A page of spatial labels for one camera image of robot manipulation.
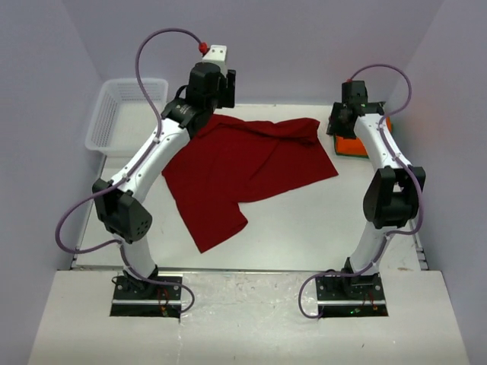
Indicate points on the white plastic basket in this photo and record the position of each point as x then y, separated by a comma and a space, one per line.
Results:
122, 119

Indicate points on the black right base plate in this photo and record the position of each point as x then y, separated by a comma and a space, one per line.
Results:
361, 296

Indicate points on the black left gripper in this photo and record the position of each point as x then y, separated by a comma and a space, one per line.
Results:
227, 85

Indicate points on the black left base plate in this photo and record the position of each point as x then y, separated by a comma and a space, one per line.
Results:
135, 298

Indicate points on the folded orange t shirt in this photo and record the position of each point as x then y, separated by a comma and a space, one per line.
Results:
350, 144

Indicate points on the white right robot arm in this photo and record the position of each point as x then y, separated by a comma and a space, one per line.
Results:
392, 199

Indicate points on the folded green t shirt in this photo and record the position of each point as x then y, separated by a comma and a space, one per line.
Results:
342, 154

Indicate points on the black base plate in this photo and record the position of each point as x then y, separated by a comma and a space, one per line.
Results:
361, 296
135, 298

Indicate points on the dark red t shirt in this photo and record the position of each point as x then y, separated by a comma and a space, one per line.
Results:
232, 161

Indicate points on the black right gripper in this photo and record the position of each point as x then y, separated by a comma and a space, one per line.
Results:
334, 128

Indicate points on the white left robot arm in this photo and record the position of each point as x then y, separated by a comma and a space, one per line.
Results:
119, 201

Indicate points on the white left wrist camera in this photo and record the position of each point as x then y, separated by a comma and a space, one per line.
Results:
217, 54

